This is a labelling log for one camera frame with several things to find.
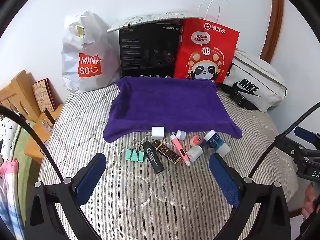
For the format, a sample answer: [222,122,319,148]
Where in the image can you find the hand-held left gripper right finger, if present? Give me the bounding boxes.
[209,153,292,240]

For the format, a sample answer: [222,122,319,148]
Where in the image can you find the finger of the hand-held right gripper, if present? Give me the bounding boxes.
[275,134,312,159]
[294,126,320,144]

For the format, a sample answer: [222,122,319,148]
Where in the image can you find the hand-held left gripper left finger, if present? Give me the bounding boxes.
[24,153,107,240]

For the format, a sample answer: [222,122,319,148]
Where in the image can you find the blue and white bottle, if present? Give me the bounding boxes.
[204,129,231,157]

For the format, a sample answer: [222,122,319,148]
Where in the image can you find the orange lid lip balm jar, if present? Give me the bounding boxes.
[189,135,206,148]

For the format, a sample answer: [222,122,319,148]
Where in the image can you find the green binder clip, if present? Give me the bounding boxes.
[125,140,146,162]

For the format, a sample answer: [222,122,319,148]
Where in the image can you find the pink pen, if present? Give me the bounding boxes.
[170,134,191,167]

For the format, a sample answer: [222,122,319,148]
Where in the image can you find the black and gold lipstick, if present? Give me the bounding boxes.
[152,140,182,165]

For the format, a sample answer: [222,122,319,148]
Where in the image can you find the black tube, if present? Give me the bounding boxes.
[141,141,164,173]

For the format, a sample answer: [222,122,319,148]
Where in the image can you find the white charger plug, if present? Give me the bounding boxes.
[146,126,166,141]

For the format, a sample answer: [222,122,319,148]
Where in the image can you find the person's right hand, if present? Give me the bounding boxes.
[301,181,320,222]

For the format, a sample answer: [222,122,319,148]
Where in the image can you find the wooden bed edge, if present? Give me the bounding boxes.
[287,200,304,217]

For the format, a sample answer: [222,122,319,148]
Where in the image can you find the striped bedsheet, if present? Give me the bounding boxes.
[37,81,304,240]

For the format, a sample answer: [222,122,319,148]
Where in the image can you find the green cloth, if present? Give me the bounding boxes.
[15,120,40,180]

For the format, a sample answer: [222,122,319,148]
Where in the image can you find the wooden bedside table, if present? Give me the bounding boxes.
[24,104,64,165]

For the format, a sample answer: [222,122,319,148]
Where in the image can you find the black stick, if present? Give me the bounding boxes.
[44,109,55,125]

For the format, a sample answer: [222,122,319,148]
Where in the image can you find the white waist bag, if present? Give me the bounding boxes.
[217,50,288,113]

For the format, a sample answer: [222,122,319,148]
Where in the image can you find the pink cloth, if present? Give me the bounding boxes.
[0,159,19,188]

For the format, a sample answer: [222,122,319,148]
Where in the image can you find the white floral cloth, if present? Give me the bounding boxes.
[0,116,22,160]

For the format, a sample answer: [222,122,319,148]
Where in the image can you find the doodle cover notebook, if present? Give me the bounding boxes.
[32,79,57,113]

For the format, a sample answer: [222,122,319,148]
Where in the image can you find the purple towel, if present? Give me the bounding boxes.
[103,77,243,143]

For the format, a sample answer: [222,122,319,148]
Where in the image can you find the black headphone box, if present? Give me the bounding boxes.
[118,21,183,78]

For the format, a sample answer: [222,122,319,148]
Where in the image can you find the red paper bag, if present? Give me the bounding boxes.
[173,0,240,83]

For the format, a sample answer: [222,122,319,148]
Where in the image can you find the white plastic shopping bag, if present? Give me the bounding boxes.
[61,10,121,93]

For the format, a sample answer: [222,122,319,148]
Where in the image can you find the printed paper sheet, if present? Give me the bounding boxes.
[107,8,203,33]

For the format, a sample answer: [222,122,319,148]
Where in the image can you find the black cable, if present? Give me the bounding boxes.
[249,104,320,179]
[0,105,66,182]

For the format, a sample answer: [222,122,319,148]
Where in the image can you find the curved wooden frame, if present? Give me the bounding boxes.
[260,0,284,63]

